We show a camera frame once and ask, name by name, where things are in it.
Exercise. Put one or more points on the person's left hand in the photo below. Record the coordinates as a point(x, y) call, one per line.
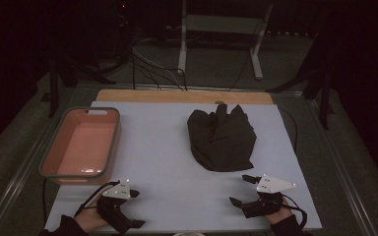
point(90, 221)

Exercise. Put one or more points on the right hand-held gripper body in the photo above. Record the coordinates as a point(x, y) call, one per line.
point(264, 203)

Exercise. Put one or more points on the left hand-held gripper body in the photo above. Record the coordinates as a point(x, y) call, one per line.
point(111, 211)

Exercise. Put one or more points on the metal floor rail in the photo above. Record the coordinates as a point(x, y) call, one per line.
point(344, 170)
point(210, 88)
point(16, 187)

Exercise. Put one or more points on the light wooden board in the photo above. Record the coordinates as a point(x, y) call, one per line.
point(177, 96)

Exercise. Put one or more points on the person's right hand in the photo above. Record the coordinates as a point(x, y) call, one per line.
point(278, 214)

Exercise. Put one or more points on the white metal stand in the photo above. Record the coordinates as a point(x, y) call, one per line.
point(183, 49)

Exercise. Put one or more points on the dark cloth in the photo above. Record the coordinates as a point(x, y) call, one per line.
point(221, 141)

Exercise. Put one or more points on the pink plastic basin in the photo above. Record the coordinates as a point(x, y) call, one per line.
point(82, 144)

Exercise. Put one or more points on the white table board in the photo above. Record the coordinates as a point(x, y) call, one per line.
point(157, 147)

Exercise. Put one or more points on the black tripod stand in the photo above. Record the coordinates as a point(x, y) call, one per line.
point(323, 88)
point(54, 85)

